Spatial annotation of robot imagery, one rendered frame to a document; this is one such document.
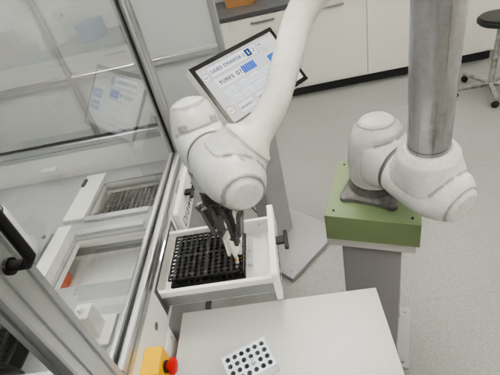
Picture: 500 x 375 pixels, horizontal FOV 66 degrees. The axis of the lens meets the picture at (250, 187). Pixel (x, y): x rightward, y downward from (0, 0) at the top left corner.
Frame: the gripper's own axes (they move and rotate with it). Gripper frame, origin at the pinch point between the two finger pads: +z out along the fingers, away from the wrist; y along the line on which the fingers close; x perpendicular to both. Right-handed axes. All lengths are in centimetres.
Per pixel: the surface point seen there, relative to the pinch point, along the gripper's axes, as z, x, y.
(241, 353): 22.0, 17.8, -4.8
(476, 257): 99, -97, -79
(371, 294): 23.7, -8.6, -34.8
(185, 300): 15.2, 9.9, 13.9
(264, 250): 16.6, -13.3, -2.1
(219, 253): 10.4, -4.6, 8.4
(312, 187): 100, -147, 19
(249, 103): 0, -81, 24
